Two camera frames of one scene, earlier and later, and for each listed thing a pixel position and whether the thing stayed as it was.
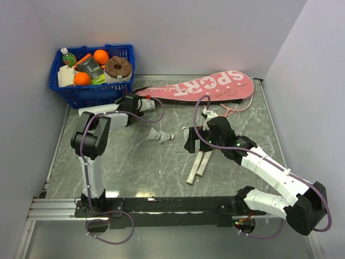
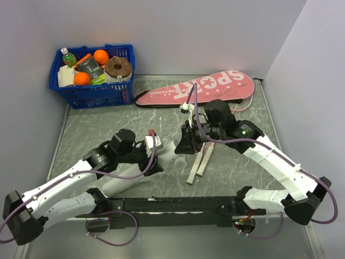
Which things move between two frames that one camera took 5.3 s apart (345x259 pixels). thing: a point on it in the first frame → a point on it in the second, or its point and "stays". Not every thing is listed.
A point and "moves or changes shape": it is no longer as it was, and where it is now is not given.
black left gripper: [139, 113] → [154, 167]
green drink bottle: [68, 58] stays
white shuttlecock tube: [146, 104] → [116, 185]
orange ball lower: [82, 79] stays
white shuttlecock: [185, 132] moves or changes shape
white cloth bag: [66, 76] stays
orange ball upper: [101, 56] stays
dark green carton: [90, 66] stays
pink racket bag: [225, 87] stays
